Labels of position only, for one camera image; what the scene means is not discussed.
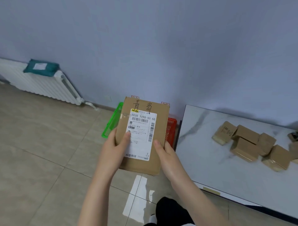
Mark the person's right hand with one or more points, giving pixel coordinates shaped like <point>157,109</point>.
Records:
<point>171,165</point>

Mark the person's left hand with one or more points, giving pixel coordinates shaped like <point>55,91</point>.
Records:
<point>109,158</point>

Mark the red plastic basket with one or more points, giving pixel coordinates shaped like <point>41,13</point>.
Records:
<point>171,130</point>

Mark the green plastic basket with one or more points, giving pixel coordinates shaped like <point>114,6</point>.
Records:
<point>111,121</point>

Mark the box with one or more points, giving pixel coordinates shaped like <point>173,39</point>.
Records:
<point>160,116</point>

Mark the pile of brown cardboard boxes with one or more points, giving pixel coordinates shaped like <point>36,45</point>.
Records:
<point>246,133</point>

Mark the person's right forearm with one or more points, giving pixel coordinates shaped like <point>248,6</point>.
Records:
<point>200,205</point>

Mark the person's left forearm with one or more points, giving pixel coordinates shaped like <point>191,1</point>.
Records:
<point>97,202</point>

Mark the person's black trousers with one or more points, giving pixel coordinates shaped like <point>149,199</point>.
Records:
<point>172,211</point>

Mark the person's white left shoe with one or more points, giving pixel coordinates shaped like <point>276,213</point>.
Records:
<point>152,218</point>

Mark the grey skirting board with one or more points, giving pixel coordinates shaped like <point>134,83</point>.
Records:
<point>104,107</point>

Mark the grey table drawer front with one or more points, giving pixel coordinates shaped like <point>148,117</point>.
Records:
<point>235,199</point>

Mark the white radiator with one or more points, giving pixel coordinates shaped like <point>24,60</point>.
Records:
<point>35,86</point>

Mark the teal plastic parcel bag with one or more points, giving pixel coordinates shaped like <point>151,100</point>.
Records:
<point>46,69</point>

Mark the red-framed wall label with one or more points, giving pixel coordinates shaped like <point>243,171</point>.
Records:
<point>165,103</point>
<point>135,96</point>

